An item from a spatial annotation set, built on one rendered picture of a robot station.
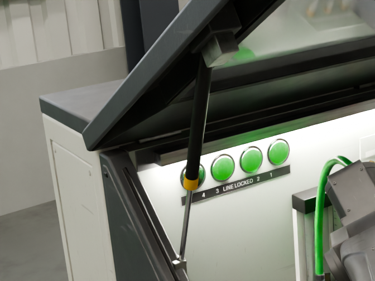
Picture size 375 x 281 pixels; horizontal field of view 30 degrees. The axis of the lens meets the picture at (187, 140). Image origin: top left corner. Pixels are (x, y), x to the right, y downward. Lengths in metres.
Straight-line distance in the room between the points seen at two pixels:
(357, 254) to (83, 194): 0.80
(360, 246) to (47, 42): 4.52
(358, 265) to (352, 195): 0.16
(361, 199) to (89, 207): 0.69
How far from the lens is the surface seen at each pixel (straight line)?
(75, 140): 1.24
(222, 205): 1.24
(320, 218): 1.25
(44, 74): 4.94
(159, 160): 1.12
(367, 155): 1.43
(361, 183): 0.67
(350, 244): 0.56
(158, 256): 1.05
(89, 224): 1.28
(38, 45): 4.96
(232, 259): 1.29
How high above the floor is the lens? 1.78
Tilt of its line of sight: 17 degrees down
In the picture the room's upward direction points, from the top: 6 degrees counter-clockwise
